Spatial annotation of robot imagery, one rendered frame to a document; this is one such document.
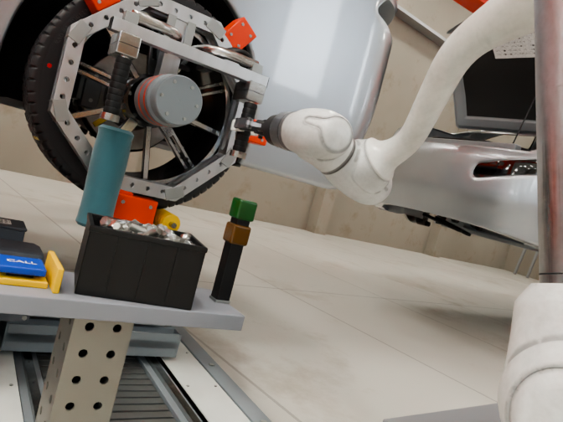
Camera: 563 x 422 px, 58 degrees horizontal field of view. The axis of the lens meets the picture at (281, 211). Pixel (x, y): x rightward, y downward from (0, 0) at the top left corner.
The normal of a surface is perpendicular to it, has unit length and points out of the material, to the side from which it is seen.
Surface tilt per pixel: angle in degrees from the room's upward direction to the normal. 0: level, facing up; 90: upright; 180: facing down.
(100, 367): 90
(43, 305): 90
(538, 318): 78
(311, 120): 71
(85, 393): 90
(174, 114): 90
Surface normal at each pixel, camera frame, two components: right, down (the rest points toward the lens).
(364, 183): -0.01, 0.69
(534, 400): -0.62, 0.00
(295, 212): 0.61, 0.20
